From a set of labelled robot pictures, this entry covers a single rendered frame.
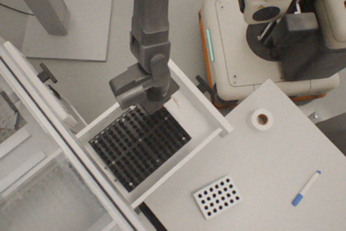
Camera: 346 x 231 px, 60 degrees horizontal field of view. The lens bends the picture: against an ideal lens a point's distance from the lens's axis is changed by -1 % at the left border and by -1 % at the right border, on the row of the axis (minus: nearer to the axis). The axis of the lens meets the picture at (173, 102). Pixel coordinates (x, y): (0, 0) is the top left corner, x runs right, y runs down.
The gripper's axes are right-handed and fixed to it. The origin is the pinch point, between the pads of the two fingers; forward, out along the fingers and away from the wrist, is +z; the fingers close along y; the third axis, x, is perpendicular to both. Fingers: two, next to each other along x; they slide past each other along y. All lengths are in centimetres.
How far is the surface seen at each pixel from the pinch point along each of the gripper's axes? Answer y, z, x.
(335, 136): -60, 47, 52
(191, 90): -9.6, 0.0, 4.0
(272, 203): -9.9, 17.1, 44.4
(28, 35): 13, 90, -101
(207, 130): -7.9, 9.3, 14.6
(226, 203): 1.1, 15.6, 34.5
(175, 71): -9.9, -0.1, -3.0
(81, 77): 4, 93, -60
